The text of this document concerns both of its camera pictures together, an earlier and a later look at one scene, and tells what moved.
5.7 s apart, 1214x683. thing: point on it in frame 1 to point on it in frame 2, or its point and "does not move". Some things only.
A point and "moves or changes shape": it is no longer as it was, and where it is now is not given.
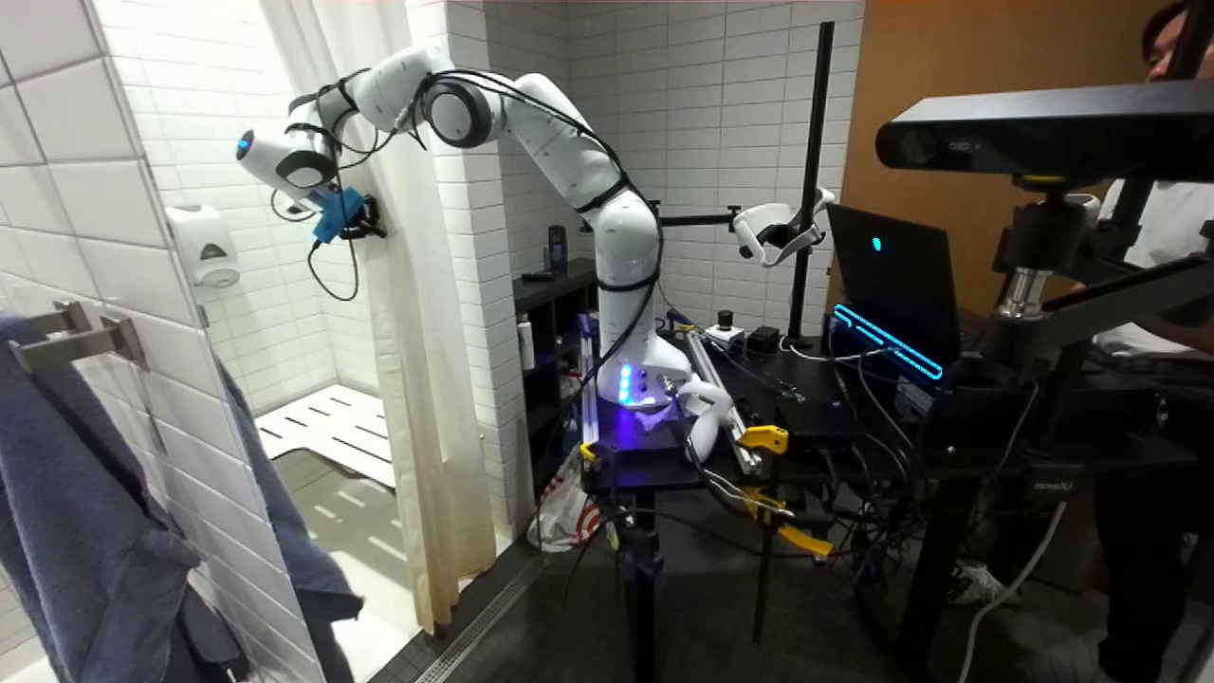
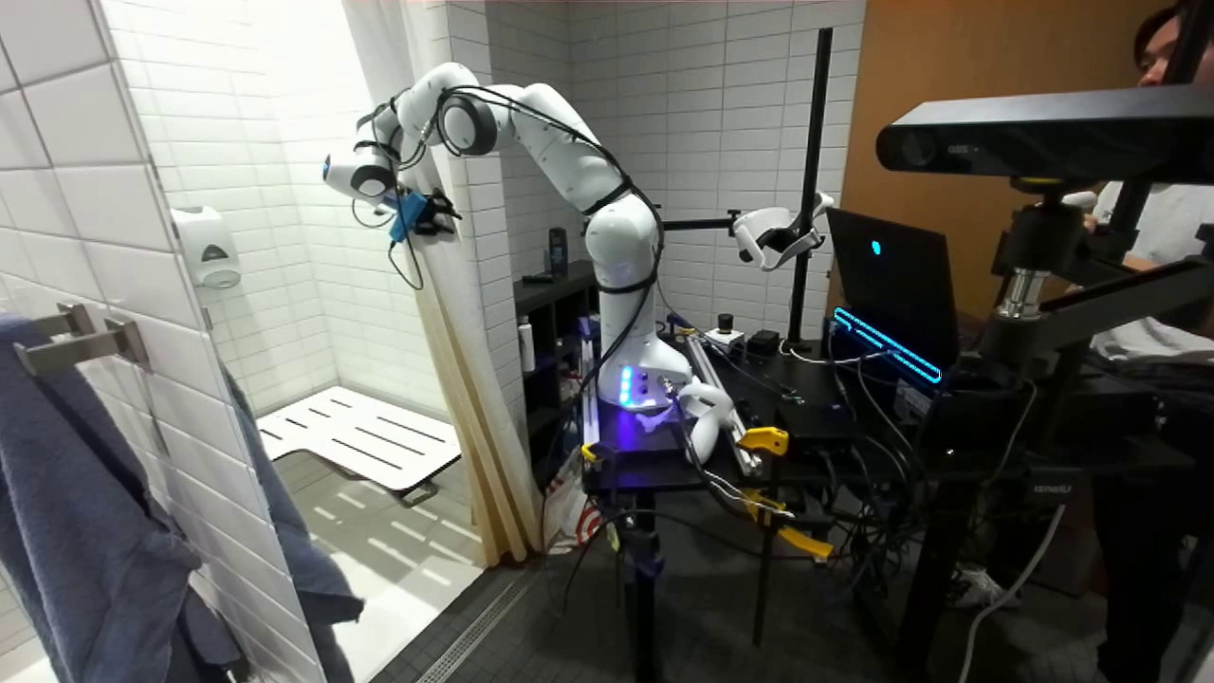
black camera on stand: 1152,129 does not move
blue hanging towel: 92,570 does not move
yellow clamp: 766,437 does not move
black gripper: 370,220 to 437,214
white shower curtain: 440,358 moves or changes shape
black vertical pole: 813,189 does not move
